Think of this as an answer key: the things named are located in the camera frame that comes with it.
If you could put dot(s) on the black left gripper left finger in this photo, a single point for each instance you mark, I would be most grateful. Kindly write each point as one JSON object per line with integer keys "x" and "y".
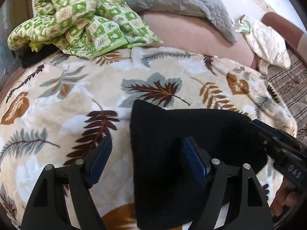
{"x": 46, "y": 207}

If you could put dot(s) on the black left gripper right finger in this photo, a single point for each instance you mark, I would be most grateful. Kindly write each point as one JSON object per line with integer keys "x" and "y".
{"x": 237, "y": 187}

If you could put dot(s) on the black pants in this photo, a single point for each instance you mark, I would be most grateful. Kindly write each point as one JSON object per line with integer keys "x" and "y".
{"x": 165, "y": 190}

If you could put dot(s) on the person right hand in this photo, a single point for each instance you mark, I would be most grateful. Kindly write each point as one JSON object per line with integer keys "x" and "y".
{"x": 284, "y": 197}

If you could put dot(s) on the brown patterned bed cover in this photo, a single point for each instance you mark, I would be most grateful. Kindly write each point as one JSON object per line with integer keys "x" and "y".
{"x": 291, "y": 86}

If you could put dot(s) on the cream leaf-pattern fleece blanket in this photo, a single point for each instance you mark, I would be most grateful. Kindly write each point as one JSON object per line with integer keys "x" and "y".
{"x": 60, "y": 109}

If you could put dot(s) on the cream floral pillow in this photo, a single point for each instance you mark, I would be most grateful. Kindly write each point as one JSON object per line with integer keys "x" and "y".
{"x": 265, "y": 42}

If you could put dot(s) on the brown wooden headboard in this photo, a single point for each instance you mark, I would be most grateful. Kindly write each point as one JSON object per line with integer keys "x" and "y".
{"x": 294, "y": 37}

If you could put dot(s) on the pink bed sheet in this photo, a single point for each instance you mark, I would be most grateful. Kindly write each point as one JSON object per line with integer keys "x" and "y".
{"x": 197, "y": 35}

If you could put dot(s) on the green patterned quilt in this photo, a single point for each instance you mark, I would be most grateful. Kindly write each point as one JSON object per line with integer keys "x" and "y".
{"x": 83, "y": 28}

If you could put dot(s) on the glass window door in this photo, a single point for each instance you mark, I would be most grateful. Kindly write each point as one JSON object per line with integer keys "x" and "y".
{"x": 9, "y": 59}

